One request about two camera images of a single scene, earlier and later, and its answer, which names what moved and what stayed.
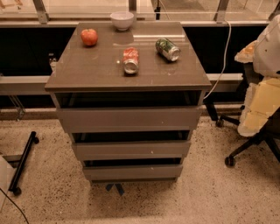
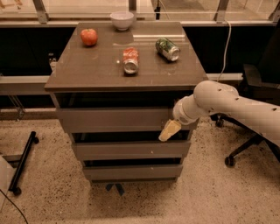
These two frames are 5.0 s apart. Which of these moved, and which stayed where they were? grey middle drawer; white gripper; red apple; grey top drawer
Moved: white gripper
Stayed: grey top drawer; grey middle drawer; red apple
